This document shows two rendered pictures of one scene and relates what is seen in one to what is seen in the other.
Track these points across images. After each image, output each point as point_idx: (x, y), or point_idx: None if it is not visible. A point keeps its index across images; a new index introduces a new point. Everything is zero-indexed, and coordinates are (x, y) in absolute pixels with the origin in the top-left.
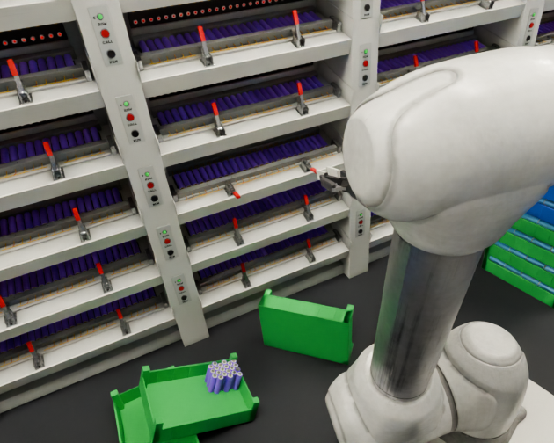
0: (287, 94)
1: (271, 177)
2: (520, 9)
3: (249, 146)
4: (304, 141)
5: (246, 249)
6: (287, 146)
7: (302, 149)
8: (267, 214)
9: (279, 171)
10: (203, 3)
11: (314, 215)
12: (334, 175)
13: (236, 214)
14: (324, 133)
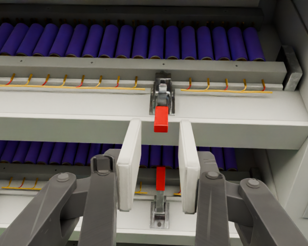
0: None
1: (54, 96)
2: None
3: (67, 9)
4: (205, 32)
5: None
6: (154, 32)
7: (183, 51)
8: (73, 173)
9: (81, 87)
10: None
11: (175, 219)
12: (181, 176)
13: (18, 149)
14: (273, 32)
